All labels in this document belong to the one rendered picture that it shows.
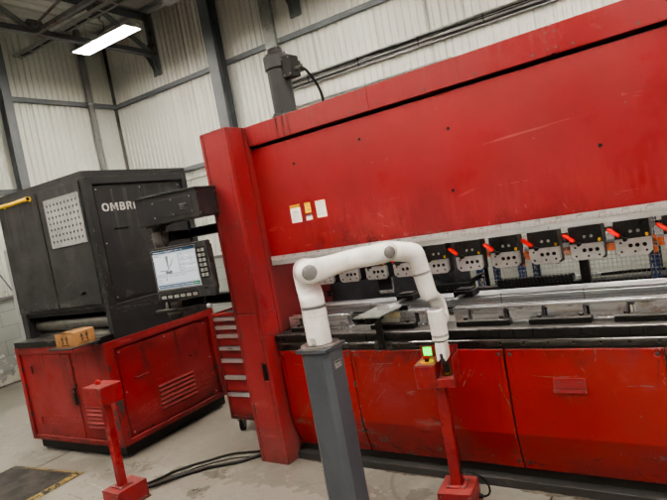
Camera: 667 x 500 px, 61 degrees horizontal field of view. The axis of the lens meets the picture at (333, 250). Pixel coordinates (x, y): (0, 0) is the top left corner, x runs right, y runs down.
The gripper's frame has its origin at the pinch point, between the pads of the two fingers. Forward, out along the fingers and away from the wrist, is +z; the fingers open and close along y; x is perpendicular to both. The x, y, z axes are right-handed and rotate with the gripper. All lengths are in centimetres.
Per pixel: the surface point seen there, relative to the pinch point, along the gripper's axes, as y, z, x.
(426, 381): 6.4, 3.8, -9.8
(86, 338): -29, -26, -278
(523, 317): -31.3, -12.8, 36.8
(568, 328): -14, -11, 59
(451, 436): 3.8, 35.0, -3.5
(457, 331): -25.1, -10.1, 2.2
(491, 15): -477, -248, -1
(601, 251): -24, -45, 78
